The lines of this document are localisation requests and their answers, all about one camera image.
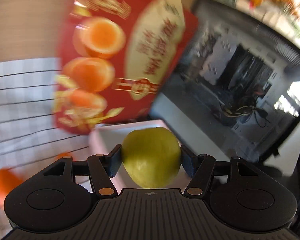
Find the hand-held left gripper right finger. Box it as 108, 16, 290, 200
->
180, 145, 260, 198

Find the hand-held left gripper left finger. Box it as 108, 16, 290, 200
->
43, 144, 122, 198

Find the white rectangular tray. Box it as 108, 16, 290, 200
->
88, 119, 190, 189

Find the green apple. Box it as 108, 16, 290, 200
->
121, 127, 182, 189

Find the orange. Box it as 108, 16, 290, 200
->
0, 168, 24, 207

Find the black monitor screen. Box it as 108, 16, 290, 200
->
147, 0, 300, 164

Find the white checked cloth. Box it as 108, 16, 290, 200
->
0, 57, 97, 232

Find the red snack bag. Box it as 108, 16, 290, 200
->
51, 0, 200, 136

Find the orange and green decoration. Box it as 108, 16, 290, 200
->
210, 0, 300, 38

